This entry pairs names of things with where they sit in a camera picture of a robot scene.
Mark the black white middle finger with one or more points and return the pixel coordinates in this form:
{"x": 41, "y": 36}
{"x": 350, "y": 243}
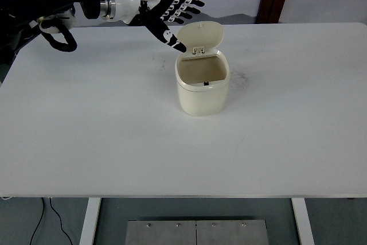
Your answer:
{"x": 171, "y": 14}

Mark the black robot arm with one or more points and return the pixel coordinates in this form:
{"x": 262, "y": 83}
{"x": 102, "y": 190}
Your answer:
{"x": 24, "y": 20}

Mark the grey metal base plate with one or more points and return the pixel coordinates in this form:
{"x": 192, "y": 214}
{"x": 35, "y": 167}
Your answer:
{"x": 197, "y": 232}

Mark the cream plastic trash can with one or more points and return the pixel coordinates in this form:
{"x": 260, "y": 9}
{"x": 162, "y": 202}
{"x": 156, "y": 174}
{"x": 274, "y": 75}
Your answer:
{"x": 202, "y": 72}

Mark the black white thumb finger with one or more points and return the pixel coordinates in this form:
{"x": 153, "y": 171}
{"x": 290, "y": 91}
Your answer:
{"x": 160, "y": 30}

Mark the white table leg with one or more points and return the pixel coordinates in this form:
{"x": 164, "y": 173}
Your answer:
{"x": 302, "y": 221}
{"x": 90, "y": 221}

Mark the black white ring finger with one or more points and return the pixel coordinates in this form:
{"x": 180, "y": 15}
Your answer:
{"x": 180, "y": 9}

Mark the right white table leg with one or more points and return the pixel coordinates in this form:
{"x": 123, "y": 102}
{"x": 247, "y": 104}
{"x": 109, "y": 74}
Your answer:
{"x": 302, "y": 221}

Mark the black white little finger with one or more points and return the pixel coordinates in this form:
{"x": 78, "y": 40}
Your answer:
{"x": 189, "y": 2}

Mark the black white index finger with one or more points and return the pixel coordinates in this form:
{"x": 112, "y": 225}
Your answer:
{"x": 172, "y": 20}

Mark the left white table leg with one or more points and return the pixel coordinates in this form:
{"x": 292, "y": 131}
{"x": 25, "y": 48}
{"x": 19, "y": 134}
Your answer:
{"x": 90, "y": 221}

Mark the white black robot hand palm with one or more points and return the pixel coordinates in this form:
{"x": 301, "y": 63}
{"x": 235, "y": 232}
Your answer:
{"x": 108, "y": 9}

